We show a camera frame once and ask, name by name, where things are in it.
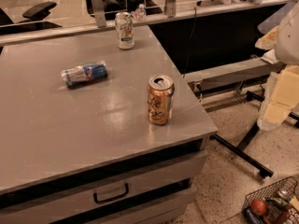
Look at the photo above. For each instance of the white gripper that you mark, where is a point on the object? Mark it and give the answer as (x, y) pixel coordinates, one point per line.
(288, 39)

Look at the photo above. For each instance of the blue silver redbull can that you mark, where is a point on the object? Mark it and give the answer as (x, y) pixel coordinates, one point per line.
(84, 73)

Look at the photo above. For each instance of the orange soda can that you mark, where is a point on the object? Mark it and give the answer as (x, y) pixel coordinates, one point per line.
(160, 99)

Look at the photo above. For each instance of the white green soda can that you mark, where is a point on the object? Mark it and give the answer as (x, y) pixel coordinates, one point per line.
(124, 29)

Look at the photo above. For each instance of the grey lower side shelf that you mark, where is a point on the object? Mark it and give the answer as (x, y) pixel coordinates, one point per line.
(231, 73)

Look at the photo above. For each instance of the red apple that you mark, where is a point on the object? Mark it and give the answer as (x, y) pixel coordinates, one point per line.
(259, 207)

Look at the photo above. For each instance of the small clear water bottle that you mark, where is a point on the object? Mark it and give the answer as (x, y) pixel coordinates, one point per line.
(140, 13)

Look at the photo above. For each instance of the grey metal post middle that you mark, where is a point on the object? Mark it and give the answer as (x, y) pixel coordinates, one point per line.
(170, 8)

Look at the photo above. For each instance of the black wire basket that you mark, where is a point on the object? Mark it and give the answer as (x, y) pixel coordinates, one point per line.
(281, 201)

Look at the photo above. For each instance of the grey metal post left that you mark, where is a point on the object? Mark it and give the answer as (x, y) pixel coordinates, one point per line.
(99, 13)

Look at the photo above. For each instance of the grey drawer with black handle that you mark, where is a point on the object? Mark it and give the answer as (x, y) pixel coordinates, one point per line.
(148, 189)

